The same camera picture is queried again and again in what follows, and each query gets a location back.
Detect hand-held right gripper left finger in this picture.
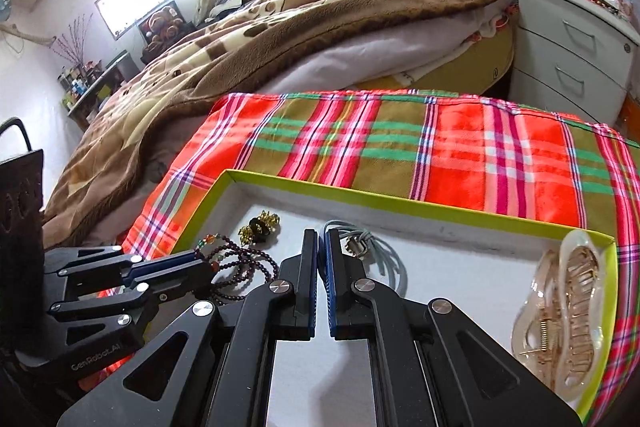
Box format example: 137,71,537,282
56,228,321,427

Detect brown patterned blanket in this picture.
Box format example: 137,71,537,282
42,0,516,248

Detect dark purple beaded bracelet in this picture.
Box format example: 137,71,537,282
192,232,281,308

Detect red green plaid cloth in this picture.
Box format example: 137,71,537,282
100,92,640,427

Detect yellow-green cardboard box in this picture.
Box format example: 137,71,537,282
170,169,618,427

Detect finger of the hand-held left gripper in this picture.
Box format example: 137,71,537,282
44,246,198,282
47,258,211,349

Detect desk with bottles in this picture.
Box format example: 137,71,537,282
57,49,141,128

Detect yellow mattress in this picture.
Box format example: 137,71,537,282
350,27,516,95

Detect gold ring ornament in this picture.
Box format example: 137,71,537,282
237,209,281,243

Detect brown teddy bear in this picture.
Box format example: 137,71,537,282
140,4,188,52

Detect dried flower branches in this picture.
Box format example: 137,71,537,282
50,12,96,68

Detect grey hair ties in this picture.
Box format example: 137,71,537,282
322,219,408,295

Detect white nightstand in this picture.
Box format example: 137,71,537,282
510,0,640,128

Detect black patterned bag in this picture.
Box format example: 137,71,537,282
0,118,46,268

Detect clear beige hair claw clip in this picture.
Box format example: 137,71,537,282
510,229,608,400

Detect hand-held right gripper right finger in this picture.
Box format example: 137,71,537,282
318,229,583,427

